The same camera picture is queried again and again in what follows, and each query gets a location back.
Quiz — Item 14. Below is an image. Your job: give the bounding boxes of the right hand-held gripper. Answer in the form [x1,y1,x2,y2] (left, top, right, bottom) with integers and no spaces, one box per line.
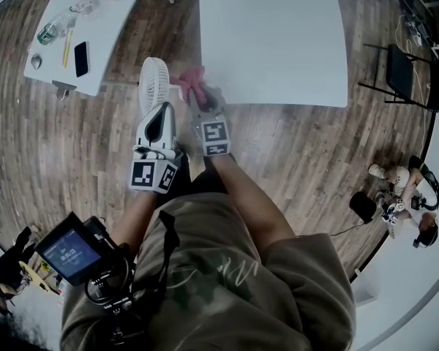
[184,86,232,157]

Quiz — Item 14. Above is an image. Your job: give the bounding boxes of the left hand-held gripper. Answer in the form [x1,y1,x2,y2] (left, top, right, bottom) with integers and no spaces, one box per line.
[128,102,184,195]

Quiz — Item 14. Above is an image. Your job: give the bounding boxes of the pink cloth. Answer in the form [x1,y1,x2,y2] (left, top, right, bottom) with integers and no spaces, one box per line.
[170,65,210,113]

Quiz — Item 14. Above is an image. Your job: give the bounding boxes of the small white desk fan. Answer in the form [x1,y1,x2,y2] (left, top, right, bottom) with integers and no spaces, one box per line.
[138,56,186,118]

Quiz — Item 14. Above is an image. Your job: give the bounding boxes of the person's right forearm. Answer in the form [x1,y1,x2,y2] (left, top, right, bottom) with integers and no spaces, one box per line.
[208,154,297,255]

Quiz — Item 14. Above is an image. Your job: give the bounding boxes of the person's left forearm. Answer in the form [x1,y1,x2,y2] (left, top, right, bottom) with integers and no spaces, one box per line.
[113,192,158,255]

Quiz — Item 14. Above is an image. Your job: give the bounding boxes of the person's black trousers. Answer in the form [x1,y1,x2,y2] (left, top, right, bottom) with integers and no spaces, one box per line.
[168,155,239,203]

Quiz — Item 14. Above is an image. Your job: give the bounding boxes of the white table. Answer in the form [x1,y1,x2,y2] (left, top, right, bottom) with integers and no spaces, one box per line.
[198,0,349,109]
[23,0,153,97]

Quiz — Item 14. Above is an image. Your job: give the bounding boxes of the grey table clamp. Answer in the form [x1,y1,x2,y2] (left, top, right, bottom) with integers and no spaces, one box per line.
[51,80,78,102]

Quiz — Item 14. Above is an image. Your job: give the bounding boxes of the black smartphone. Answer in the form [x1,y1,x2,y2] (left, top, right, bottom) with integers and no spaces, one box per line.
[74,41,91,78]

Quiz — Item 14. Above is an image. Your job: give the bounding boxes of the yellow pencil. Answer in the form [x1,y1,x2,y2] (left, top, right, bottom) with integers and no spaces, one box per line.
[61,29,74,69]

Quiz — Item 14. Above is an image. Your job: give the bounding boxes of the black chest monitor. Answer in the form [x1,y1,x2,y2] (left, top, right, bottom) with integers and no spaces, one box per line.
[34,212,116,287]

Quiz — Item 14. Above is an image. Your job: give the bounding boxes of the clear plastic cup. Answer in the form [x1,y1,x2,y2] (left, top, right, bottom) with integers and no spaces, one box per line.
[69,0,96,16]

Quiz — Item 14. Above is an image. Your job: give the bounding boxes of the person's olive shirt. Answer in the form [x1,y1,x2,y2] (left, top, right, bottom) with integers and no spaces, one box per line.
[60,192,356,351]

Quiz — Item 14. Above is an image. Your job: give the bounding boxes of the black bucket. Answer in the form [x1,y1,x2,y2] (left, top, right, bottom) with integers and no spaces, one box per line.
[349,191,378,221]

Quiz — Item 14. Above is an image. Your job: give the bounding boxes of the yellow wooden toy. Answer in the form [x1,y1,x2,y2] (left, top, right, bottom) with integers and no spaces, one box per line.
[18,260,58,295]

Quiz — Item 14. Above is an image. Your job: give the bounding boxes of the black folding chair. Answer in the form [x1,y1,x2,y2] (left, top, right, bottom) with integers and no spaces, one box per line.
[358,43,439,113]

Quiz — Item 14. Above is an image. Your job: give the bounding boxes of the white wooden shelf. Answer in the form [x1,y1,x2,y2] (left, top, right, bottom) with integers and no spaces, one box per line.
[353,268,381,305]

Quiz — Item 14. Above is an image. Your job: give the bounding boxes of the black chest camera rig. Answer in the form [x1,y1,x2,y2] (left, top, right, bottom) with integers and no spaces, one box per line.
[83,210,180,345]

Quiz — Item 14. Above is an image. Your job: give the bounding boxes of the black floor cable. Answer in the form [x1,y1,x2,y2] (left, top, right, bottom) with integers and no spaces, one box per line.
[331,222,367,236]

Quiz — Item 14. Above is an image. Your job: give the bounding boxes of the tangle of cables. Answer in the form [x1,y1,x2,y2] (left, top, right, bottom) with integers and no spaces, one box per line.
[394,0,435,49]

